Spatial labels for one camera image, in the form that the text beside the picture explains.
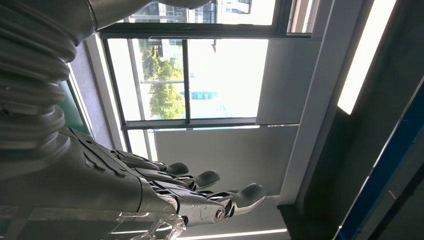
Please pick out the dark panel with blue stripe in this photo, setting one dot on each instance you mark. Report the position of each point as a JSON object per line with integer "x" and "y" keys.
{"x": 387, "y": 159}

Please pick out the green conveyor belt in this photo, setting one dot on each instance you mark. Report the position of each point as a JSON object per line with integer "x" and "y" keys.
{"x": 73, "y": 112}

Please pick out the ceiling light panel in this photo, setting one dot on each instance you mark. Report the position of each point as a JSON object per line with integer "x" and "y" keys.
{"x": 362, "y": 63}

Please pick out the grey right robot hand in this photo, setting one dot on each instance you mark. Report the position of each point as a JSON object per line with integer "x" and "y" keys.
{"x": 82, "y": 188}

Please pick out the thin ceiling light strip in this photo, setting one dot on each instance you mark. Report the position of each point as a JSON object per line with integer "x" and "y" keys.
{"x": 238, "y": 233}

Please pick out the dark window frame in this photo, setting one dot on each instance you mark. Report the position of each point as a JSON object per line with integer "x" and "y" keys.
{"x": 186, "y": 82}

